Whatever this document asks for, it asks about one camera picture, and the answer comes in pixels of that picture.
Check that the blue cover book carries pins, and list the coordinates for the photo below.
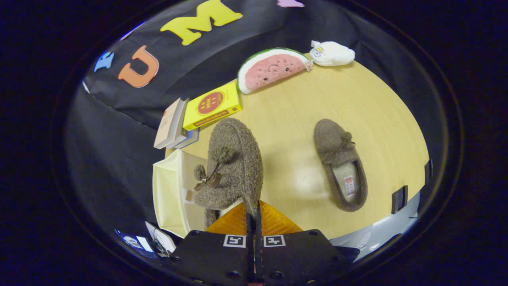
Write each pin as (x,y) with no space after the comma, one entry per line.
(192,139)

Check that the black table clamp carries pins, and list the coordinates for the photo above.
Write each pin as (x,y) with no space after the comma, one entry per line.
(399,199)
(428,171)

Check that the dark blue glossy magazine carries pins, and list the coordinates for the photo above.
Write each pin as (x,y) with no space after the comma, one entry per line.
(133,241)

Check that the pale grey book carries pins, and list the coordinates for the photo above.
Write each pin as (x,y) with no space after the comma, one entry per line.
(181,128)

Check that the yellow book with red circle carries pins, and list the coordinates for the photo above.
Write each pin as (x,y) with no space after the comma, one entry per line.
(212,104)

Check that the white plush toy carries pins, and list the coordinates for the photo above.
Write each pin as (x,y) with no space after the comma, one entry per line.
(333,53)

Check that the white paper leaflet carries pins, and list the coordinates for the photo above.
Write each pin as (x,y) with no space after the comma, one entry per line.
(160,238)

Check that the black backdrop cloth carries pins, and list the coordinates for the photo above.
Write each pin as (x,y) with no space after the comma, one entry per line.
(111,159)

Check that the brown fuzzy slipper shoe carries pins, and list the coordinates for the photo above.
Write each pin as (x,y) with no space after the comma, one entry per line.
(234,159)
(331,135)

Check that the cream fabric storage box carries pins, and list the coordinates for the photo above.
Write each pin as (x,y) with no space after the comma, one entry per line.
(168,190)

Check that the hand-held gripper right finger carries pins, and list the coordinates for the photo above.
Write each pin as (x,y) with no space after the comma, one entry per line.
(297,258)

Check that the watermelon slice plush toy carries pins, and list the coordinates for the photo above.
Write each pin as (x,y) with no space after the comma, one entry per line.
(270,69)

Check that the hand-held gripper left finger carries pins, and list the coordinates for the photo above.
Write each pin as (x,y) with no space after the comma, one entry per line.
(214,258)

